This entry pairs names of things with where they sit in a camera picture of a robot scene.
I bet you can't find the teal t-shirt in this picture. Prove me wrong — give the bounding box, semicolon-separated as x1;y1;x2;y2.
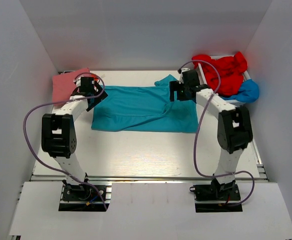
91;75;198;134

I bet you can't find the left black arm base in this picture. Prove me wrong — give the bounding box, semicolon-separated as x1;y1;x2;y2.
58;180;111;212

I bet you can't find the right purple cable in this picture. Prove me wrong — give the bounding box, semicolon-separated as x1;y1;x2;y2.
178;55;256;207

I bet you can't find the purple cable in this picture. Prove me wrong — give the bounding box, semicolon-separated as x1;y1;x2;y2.
178;55;256;207
22;72;108;212

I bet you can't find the white plastic basket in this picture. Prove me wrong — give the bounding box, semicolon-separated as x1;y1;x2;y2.
194;54;251;106

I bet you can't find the folded pink t-shirt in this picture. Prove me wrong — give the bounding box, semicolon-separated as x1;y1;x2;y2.
52;68;90;102

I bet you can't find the blue crumpled t-shirt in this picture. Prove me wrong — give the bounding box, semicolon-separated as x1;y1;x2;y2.
222;79;260;103

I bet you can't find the red crumpled t-shirt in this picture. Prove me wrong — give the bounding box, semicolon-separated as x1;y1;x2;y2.
192;51;248;97

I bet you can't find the folded orange t-shirt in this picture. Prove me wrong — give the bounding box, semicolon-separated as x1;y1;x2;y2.
91;73;101;84

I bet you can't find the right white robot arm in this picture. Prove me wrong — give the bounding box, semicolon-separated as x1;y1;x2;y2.
169;68;253;187

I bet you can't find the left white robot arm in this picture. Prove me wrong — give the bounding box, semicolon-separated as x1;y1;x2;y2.
41;73;108;186

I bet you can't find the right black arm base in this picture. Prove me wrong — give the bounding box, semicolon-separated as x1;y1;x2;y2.
189;179;243;213

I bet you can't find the aluminium table rail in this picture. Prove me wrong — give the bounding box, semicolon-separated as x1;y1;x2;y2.
29;174;270;184

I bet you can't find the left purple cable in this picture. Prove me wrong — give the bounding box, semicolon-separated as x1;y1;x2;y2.
22;72;108;212

